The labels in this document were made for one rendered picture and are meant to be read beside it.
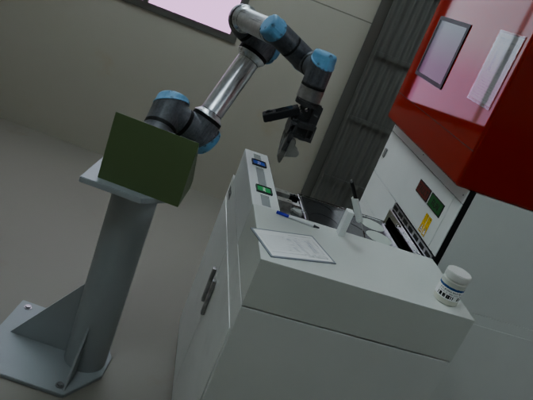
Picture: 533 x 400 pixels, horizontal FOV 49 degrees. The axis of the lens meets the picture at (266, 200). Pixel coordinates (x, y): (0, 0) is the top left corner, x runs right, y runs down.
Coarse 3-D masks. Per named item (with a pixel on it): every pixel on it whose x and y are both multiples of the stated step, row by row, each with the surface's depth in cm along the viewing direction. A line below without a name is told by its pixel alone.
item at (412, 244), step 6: (390, 210) 232; (390, 216) 231; (396, 216) 227; (396, 222) 224; (402, 228) 218; (390, 234) 228; (402, 234) 216; (408, 234) 213; (408, 240) 210; (408, 246) 208; (414, 246) 204; (414, 252) 203; (420, 252) 200
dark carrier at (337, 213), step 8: (304, 200) 219; (312, 200) 222; (312, 208) 214; (320, 208) 218; (328, 208) 221; (336, 208) 224; (312, 216) 207; (320, 216) 210; (328, 216) 213; (336, 216) 216; (320, 224) 203; (328, 224) 206; (336, 224) 209; (352, 224) 214; (360, 224) 217; (352, 232) 207; (360, 232) 210; (384, 232) 219; (392, 240) 213
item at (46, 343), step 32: (128, 192) 190; (128, 224) 202; (96, 256) 210; (128, 256) 208; (96, 288) 211; (128, 288) 218; (32, 320) 228; (64, 320) 226; (96, 320) 216; (0, 352) 218; (32, 352) 224; (64, 352) 230; (96, 352) 222; (32, 384) 210; (64, 384) 216
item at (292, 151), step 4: (284, 140) 181; (292, 140) 181; (292, 144) 181; (280, 148) 183; (288, 148) 182; (292, 148) 182; (280, 152) 182; (284, 152) 181; (288, 152) 182; (292, 152) 182; (296, 152) 183; (280, 156) 183; (288, 156) 183; (292, 156) 183; (296, 156) 183; (280, 160) 184
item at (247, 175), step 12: (252, 156) 224; (264, 156) 229; (240, 168) 226; (252, 168) 211; (264, 168) 216; (240, 180) 217; (252, 180) 200; (264, 180) 205; (240, 192) 209; (252, 192) 189; (240, 204) 201; (252, 204) 180; (264, 204) 185; (276, 204) 187; (240, 216) 194; (240, 228) 187
